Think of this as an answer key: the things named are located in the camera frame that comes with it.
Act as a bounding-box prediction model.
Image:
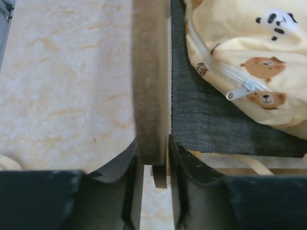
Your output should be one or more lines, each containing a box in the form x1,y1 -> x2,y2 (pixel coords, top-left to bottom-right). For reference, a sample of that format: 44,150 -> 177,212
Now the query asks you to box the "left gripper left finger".
0,141 -> 144,230

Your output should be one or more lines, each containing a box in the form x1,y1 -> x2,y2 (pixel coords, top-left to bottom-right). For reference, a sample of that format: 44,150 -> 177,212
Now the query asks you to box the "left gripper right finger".
169,137 -> 307,230

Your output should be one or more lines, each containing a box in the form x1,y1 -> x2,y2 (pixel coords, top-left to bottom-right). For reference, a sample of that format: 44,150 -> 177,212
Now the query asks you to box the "wooden pet bed frame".
132,0 -> 307,175

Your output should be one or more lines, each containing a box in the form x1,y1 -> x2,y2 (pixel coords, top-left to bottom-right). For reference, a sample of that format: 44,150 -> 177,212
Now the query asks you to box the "cream animal print cushion cover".
185,0 -> 307,139

